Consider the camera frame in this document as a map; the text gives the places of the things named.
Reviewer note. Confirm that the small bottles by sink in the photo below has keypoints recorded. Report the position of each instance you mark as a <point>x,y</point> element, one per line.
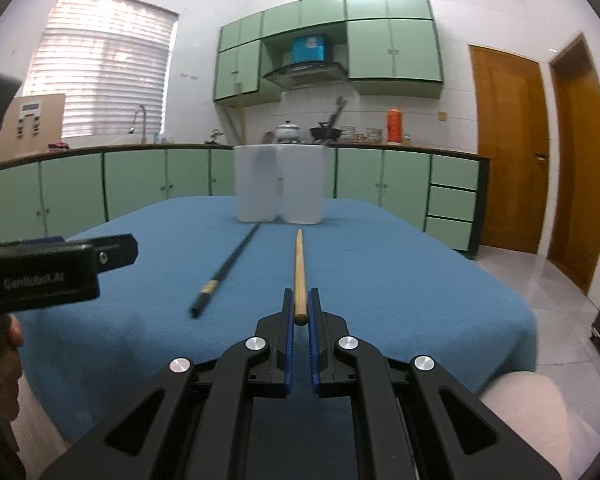
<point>162,138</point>

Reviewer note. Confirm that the cardboard box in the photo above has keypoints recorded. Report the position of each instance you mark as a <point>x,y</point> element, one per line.
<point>50,125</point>

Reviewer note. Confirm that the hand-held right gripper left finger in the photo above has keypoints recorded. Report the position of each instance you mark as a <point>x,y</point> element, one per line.
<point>287,345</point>

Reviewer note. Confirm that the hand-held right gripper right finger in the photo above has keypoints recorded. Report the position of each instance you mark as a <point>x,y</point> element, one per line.
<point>314,345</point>

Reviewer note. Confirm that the wooden chopstick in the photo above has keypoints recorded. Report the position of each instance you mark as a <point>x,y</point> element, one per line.
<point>300,280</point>

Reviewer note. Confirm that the stacked bowls on counter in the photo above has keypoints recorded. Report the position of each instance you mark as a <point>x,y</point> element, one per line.
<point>374,135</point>

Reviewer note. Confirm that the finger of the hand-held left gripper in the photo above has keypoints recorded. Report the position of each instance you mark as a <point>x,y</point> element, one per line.
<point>117,255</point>

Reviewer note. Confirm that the black chopstick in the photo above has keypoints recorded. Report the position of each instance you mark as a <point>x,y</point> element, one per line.
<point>225,270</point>

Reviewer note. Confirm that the red cloth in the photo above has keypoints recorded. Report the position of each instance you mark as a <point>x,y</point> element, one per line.
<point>60,145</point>

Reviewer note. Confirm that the blue tablecloth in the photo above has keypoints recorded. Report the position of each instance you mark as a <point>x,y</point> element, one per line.
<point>380,285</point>

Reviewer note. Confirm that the black ladle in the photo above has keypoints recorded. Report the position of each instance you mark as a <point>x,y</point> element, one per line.
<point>338,110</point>

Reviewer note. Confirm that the blue box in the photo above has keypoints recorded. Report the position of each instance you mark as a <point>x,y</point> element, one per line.
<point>310,49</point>

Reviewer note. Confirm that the person's right leg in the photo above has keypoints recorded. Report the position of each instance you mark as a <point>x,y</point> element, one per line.
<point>530,425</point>

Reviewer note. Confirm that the stack of bowls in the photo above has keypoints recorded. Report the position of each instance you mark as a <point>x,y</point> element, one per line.
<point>349,133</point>

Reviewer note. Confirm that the white plastic utensil holder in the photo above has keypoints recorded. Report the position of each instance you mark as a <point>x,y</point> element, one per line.
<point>305,190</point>
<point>252,195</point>

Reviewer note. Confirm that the person's left hand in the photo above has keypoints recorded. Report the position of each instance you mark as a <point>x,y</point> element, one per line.
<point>11,340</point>

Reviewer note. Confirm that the green upper wall cabinets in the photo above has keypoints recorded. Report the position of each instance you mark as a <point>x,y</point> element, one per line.
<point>390,50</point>

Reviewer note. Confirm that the wooden door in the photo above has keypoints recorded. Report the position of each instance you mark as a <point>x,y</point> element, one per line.
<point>580,170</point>
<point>505,150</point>

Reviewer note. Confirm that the white window blinds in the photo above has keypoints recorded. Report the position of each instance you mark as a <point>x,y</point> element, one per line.
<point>105,60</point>

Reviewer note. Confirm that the green kitchen counter cabinets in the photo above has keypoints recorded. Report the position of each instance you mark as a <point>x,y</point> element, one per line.
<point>130,180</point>

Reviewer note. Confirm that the white cooking pot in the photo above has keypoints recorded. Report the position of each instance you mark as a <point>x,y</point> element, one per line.
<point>287,132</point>

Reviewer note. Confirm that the metal sink faucet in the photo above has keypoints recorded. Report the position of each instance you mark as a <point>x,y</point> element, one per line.
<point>141,115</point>

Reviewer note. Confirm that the orange thermos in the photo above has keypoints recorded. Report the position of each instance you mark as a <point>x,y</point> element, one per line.
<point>395,125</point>

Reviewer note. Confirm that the range hood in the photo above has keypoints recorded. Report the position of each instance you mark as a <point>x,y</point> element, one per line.
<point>305,75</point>

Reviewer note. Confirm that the black wok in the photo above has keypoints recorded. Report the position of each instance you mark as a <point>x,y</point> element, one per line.
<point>325,134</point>

